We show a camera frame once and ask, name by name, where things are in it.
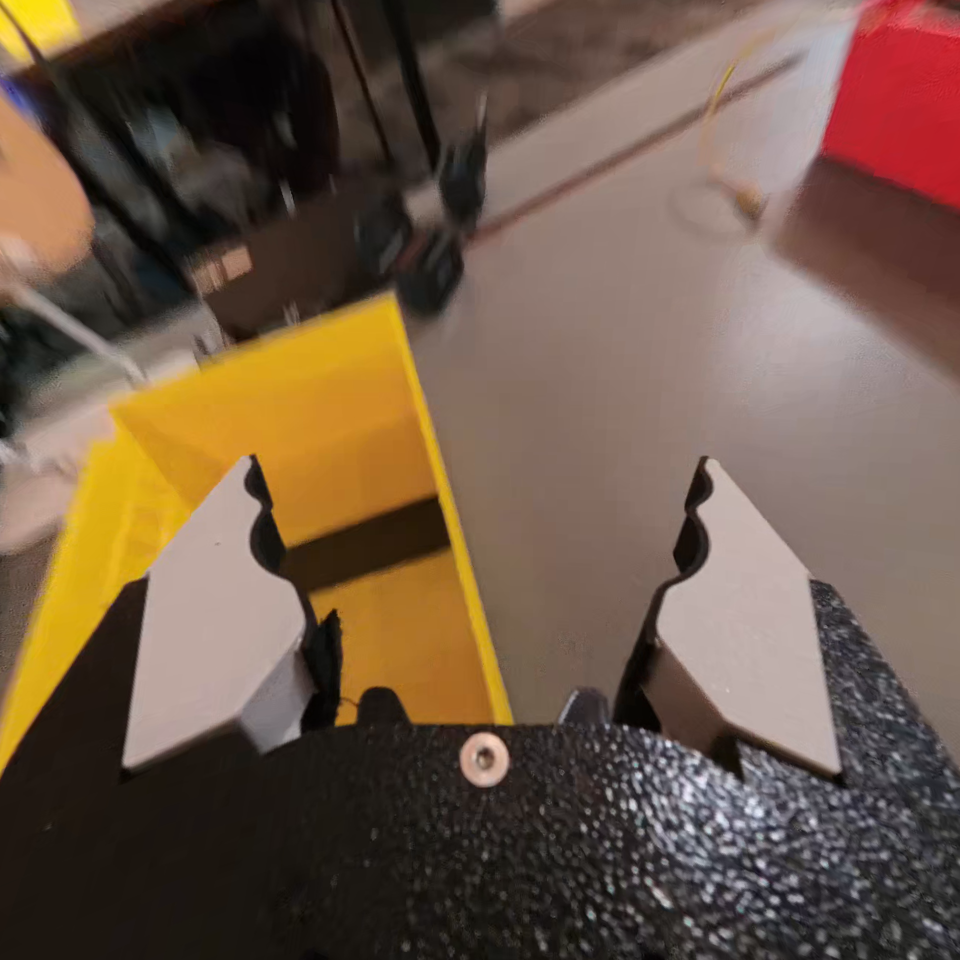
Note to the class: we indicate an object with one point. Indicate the black light stand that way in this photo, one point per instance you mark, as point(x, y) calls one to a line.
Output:
point(412, 82)

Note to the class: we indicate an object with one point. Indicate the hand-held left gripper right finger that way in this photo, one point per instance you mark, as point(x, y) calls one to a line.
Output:
point(750, 630)

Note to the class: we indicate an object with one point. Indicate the yellow plastic bin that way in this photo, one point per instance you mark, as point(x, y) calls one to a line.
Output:
point(337, 435)

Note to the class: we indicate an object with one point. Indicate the small black device with screen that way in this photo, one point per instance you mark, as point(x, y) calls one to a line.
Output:
point(431, 274)

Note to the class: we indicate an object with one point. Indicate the red plastic bin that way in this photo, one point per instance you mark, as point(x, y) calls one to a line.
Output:
point(900, 97)

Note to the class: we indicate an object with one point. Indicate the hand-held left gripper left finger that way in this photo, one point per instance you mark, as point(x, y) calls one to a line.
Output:
point(217, 622)

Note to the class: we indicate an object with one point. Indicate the cardboard board on white stand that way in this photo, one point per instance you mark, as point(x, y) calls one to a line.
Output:
point(37, 195)

